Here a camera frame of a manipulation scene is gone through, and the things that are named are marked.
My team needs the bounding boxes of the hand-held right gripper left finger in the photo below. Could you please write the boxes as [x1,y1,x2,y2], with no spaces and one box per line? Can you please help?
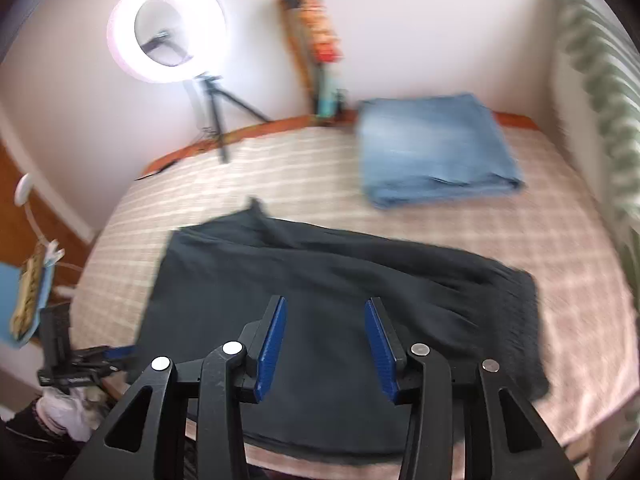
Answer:
[65,295,288,480]

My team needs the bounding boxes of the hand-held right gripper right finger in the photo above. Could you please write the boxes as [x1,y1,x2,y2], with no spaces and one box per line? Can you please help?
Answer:
[364,297,583,480]

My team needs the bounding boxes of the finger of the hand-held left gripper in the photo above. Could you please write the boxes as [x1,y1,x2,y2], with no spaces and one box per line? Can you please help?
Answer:
[72,344,142,362]
[75,360,132,377]

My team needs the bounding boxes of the folded blue jeans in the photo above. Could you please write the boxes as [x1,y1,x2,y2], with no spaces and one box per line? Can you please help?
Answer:
[356,92,525,211]

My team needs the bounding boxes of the black tripod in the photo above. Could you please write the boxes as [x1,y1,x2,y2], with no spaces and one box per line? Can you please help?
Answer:
[192,74,273,163]

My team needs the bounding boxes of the beige plaid blanket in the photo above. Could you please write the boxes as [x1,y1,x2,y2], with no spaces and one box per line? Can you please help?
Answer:
[70,125,628,468]

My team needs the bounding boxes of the light blue chair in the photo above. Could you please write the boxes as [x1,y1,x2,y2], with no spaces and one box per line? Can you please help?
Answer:
[0,262,53,348]

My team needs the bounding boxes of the white clip lamp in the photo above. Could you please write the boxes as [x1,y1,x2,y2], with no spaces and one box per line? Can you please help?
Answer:
[14,172,66,267]

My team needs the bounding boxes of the white ring light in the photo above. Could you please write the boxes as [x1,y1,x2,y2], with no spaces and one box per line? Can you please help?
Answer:
[106,0,227,84]

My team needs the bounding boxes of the leopard print cloth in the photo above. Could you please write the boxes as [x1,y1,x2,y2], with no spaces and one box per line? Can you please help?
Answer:
[11,242,51,341]

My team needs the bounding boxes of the black pants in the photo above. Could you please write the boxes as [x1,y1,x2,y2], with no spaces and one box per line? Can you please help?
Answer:
[127,197,551,461]

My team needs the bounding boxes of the dark cloth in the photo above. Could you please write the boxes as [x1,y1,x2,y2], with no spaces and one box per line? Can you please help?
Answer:
[0,407,83,480]

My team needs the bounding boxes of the green and white patterned pillow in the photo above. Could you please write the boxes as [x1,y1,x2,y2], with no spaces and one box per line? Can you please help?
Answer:
[542,0,640,281]

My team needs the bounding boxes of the black gooseneck phone holder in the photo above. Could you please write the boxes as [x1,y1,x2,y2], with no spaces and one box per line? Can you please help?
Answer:
[140,29,196,68]

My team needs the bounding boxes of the white cloth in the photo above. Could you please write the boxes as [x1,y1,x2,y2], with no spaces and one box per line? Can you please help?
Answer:
[39,389,106,438]

